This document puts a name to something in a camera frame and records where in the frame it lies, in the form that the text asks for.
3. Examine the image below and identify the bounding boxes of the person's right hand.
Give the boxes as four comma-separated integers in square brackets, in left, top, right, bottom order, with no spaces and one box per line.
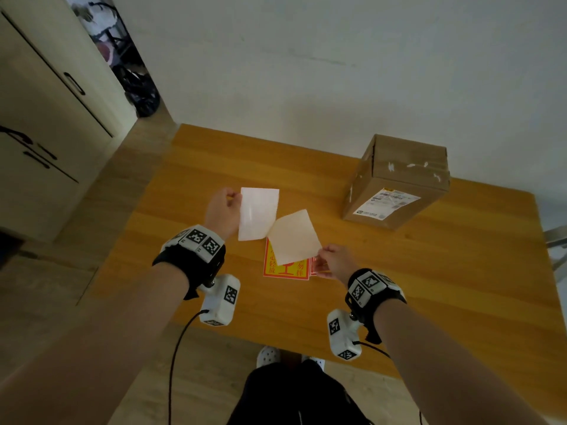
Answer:
[315,243,360,287]

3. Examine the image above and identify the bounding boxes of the person's left hand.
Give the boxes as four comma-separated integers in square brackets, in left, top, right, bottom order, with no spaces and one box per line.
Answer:
[203,187,243,242]

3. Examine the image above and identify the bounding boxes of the white paper sheet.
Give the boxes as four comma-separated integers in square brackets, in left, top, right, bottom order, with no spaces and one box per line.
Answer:
[238,187,281,242]

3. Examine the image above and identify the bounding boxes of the beige backing paper sheet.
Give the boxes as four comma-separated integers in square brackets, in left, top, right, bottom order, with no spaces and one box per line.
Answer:
[267,210,323,267]

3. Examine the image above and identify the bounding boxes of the person's right forearm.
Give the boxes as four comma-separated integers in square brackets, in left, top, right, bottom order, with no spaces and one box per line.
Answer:
[374,298,551,425]

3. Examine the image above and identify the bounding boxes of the person's left forearm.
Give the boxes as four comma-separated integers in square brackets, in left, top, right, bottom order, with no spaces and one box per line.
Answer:
[0,261,191,425]

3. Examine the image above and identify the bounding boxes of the red and yellow sticker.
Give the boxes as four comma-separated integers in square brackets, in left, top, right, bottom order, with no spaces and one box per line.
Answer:
[263,237,311,281]
[309,256,332,278]

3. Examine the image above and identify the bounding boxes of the black marker wristband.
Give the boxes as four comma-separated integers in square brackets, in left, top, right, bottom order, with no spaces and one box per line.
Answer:
[345,268,408,346]
[152,224,227,301]

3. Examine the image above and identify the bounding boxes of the white shipping label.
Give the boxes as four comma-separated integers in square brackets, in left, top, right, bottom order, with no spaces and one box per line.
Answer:
[353,187,421,222]

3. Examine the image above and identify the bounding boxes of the brown cardboard box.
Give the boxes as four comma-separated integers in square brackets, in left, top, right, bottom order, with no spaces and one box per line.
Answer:
[340,134,451,231]

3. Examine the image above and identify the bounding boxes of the black trousers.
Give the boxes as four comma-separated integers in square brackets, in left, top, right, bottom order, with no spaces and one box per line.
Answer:
[227,359,375,425]

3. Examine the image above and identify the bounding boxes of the black stroller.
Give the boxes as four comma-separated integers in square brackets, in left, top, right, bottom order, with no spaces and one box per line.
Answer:
[88,1,161,119]

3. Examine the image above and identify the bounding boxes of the cream cabinet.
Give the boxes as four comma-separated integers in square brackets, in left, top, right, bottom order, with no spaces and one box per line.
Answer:
[0,0,138,244]

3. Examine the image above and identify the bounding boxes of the grey chair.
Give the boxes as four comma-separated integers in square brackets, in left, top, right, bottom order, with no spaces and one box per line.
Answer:
[543,225,567,285]

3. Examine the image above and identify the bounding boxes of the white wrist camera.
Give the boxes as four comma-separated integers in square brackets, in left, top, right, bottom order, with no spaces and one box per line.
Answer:
[198,274,242,327]
[326,309,365,362]

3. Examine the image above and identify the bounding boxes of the black cable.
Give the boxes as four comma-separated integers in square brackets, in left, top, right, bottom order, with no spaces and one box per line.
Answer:
[167,309,210,425]
[353,340,424,425]

